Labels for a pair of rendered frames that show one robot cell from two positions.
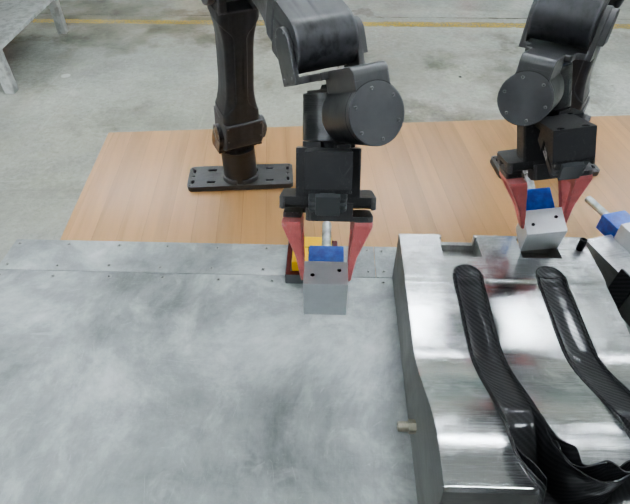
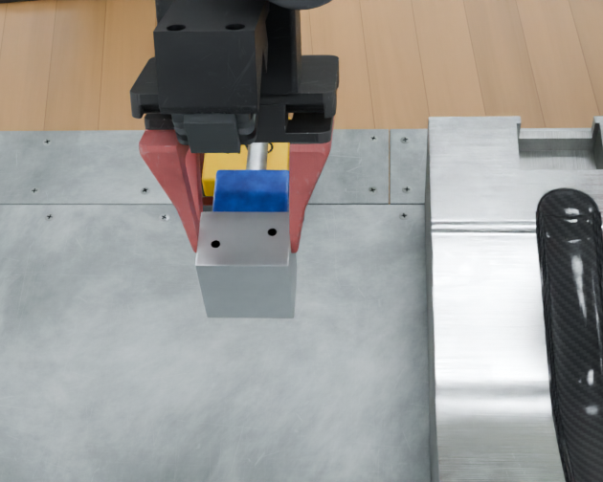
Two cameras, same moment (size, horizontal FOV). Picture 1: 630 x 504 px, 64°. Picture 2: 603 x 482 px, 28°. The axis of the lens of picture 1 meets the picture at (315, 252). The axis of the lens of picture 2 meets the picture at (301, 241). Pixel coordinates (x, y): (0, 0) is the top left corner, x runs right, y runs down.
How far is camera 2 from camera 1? 0.13 m
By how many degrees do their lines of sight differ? 11
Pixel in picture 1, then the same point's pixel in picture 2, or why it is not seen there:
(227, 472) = not seen: outside the picture
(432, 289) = (488, 250)
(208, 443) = not seen: outside the picture
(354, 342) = (332, 354)
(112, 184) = not seen: outside the picture
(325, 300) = (246, 294)
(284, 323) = (187, 315)
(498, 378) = (600, 449)
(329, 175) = (209, 78)
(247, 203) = (114, 29)
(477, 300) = (584, 272)
